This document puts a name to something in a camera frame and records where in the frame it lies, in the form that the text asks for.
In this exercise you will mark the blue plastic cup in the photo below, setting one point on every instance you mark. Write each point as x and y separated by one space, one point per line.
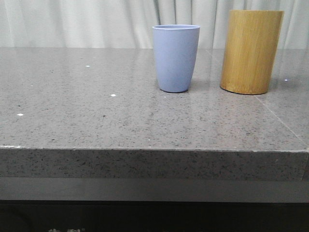
175 52

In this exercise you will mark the bamboo cylinder holder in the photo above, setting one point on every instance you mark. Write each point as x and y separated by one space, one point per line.
250 50

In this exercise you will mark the white curtain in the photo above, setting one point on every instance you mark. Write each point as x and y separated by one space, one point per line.
128 23

